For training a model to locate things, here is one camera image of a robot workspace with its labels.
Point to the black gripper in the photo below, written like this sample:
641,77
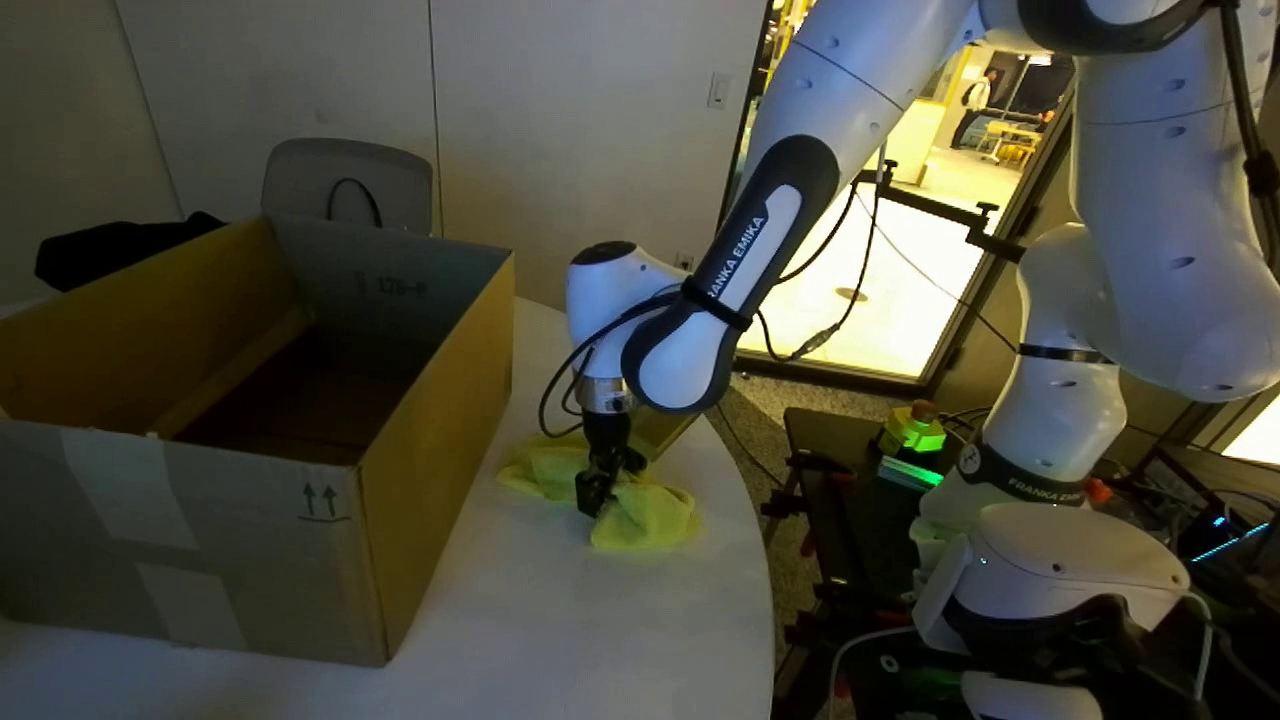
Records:
611,442

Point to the yellow cloth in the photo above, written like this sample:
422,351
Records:
654,513

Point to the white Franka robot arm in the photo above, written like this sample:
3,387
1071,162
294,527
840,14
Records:
1134,267

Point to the brown cardboard box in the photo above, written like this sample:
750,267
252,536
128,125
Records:
266,533

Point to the grey chair backrest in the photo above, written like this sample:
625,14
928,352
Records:
351,182

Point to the black cloth heap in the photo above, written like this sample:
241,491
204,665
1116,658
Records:
122,247

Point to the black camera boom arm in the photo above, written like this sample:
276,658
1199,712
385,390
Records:
955,215

